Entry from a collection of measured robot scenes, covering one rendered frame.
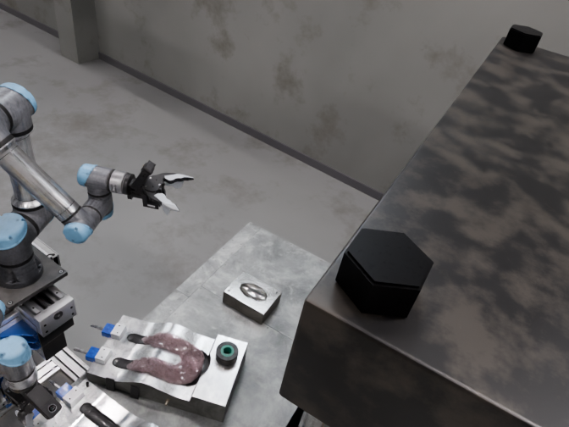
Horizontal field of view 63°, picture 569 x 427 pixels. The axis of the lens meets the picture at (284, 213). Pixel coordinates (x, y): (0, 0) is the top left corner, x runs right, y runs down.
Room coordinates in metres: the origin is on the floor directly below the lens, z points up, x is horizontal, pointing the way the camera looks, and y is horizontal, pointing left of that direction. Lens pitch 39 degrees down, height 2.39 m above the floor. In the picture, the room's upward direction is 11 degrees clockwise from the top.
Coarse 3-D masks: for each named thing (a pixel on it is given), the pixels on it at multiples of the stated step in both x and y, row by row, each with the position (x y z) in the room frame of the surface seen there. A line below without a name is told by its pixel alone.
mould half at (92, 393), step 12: (84, 384) 0.76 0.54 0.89; (84, 396) 0.72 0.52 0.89; (96, 396) 0.73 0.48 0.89; (108, 396) 0.74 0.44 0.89; (72, 408) 0.68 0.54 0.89; (108, 408) 0.70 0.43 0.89; (120, 408) 0.71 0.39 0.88; (60, 420) 0.64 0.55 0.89; (72, 420) 0.64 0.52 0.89; (84, 420) 0.65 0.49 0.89; (120, 420) 0.67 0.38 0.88; (132, 420) 0.68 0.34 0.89; (144, 420) 0.68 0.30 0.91
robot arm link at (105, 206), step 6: (108, 192) 1.17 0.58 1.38; (90, 198) 1.13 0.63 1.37; (96, 198) 1.13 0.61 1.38; (102, 198) 1.14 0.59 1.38; (108, 198) 1.15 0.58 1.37; (84, 204) 1.10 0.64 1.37; (90, 204) 1.10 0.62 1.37; (96, 204) 1.11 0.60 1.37; (102, 204) 1.13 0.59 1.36; (108, 204) 1.15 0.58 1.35; (102, 210) 1.11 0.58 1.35; (108, 210) 1.15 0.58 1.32; (102, 216) 1.10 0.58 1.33; (108, 216) 1.15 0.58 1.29
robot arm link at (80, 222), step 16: (0, 112) 1.09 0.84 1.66; (0, 128) 1.05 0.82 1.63; (0, 144) 1.02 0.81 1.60; (16, 144) 1.07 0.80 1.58; (0, 160) 1.01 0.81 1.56; (16, 160) 1.02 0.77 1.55; (32, 160) 1.06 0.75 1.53; (16, 176) 1.01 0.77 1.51; (32, 176) 1.02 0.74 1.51; (48, 176) 1.06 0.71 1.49; (32, 192) 1.01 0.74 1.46; (48, 192) 1.02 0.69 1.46; (64, 192) 1.06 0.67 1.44; (48, 208) 1.01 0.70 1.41; (64, 208) 1.02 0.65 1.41; (80, 208) 1.05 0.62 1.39; (64, 224) 1.00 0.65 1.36; (80, 224) 1.01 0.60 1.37; (96, 224) 1.05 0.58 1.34; (80, 240) 0.98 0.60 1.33
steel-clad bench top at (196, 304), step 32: (224, 256) 1.55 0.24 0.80; (256, 256) 1.60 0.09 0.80; (288, 256) 1.64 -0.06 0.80; (192, 288) 1.32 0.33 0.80; (224, 288) 1.36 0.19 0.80; (288, 288) 1.43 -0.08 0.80; (160, 320) 1.13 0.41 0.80; (192, 320) 1.16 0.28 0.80; (224, 320) 1.19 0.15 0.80; (288, 320) 1.26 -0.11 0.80; (256, 352) 1.07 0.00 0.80; (288, 352) 1.10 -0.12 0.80; (96, 384) 0.82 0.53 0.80; (256, 384) 0.94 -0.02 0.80; (160, 416) 0.75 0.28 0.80; (192, 416) 0.77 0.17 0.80; (256, 416) 0.82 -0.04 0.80; (288, 416) 0.84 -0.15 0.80
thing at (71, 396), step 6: (54, 384) 0.74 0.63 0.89; (66, 384) 0.75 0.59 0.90; (60, 390) 0.72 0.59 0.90; (66, 390) 0.73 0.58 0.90; (72, 390) 0.72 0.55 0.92; (78, 390) 0.73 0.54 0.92; (60, 396) 0.70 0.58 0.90; (66, 396) 0.70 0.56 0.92; (72, 396) 0.70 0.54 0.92; (78, 396) 0.71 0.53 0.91; (66, 402) 0.69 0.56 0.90; (72, 402) 0.69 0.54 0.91
